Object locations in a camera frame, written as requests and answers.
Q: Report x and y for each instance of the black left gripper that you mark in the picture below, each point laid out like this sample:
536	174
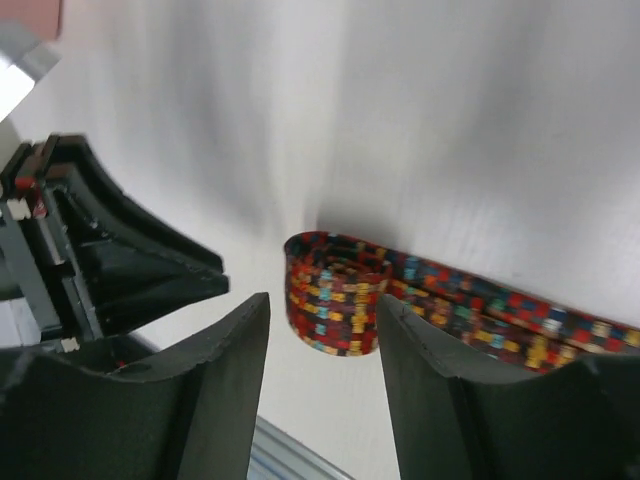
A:
137	269

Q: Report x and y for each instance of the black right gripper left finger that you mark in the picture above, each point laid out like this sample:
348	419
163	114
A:
186	412

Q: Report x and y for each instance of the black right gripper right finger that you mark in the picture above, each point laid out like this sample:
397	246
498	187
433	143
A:
458	413

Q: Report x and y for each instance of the red multicolour patterned tie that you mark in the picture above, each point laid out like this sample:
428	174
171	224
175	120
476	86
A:
333	282

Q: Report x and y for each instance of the pink compartment tray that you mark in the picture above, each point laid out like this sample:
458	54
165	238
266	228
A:
41	17

